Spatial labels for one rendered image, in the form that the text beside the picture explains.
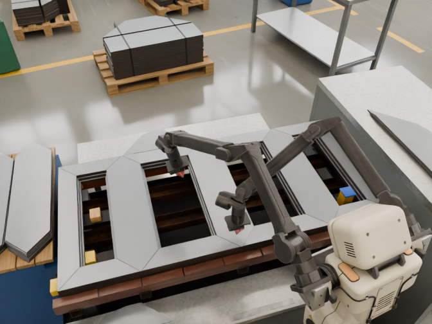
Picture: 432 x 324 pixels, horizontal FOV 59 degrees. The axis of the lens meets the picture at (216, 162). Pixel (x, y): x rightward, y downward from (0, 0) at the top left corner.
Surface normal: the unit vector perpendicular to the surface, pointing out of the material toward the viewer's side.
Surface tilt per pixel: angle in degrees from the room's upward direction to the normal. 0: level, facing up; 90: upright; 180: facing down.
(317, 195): 0
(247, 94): 0
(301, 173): 0
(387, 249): 48
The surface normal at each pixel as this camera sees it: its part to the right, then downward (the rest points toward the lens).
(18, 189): 0.01, -0.73
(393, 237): 0.32, -0.03
